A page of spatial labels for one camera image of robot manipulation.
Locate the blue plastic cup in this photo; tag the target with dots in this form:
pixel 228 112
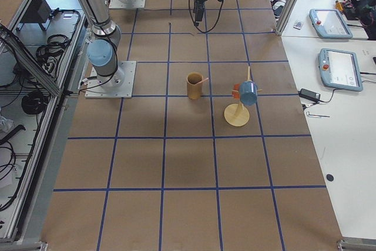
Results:
pixel 248 93

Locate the orange cup on stand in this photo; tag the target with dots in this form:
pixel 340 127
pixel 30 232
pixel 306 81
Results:
pixel 235 91

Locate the wooden cup tree stand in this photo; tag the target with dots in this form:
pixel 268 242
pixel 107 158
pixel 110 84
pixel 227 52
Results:
pixel 237 114

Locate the brown bamboo chopstick holder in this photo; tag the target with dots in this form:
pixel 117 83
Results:
pixel 194 87

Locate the far teach pendant tablet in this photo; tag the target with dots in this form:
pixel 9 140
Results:
pixel 329 24

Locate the teach pendant tablet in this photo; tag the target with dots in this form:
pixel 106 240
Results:
pixel 339 69
pixel 329 24

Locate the black power adapter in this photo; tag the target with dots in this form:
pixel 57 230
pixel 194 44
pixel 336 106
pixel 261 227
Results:
pixel 309 95

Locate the metal allen key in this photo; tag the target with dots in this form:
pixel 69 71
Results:
pixel 311 115

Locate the near teach pendant tablet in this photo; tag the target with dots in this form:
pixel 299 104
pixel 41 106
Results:
pixel 339 69

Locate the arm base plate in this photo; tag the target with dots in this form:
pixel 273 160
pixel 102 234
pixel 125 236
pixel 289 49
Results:
pixel 120 85
pixel 127 4

